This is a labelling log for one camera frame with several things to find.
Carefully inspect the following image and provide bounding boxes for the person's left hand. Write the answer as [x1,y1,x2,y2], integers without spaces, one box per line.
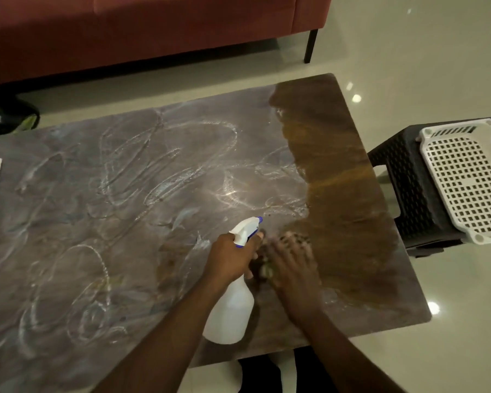
[204,231,266,285]

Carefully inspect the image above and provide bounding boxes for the person's right hand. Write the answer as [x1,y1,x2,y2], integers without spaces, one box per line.
[261,237,322,315]

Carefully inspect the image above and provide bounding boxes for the brown checked cloth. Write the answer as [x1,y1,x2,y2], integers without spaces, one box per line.
[255,231,312,283]

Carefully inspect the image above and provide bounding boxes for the white spray bottle blue nozzle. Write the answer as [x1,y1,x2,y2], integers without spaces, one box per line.
[202,216,265,345]

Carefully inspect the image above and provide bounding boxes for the person's left forearm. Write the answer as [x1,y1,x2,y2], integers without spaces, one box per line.
[89,273,234,393]

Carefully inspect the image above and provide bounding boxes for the person's right forearm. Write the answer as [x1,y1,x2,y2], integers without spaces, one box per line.
[286,306,408,393]

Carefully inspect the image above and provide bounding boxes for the person's black trousers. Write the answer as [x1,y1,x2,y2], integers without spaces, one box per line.
[237,346,332,393]

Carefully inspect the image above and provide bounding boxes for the dark plastic stool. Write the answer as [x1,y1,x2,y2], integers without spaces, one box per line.
[367,116,491,258]

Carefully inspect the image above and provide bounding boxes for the white plastic basket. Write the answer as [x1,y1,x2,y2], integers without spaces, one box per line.
[416,117,491,245]

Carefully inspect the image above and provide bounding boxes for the red sofa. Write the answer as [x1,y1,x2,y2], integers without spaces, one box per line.
[0,0,333,87]

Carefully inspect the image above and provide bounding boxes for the green black helmet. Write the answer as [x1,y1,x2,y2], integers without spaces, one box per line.
[0,96,40,136]

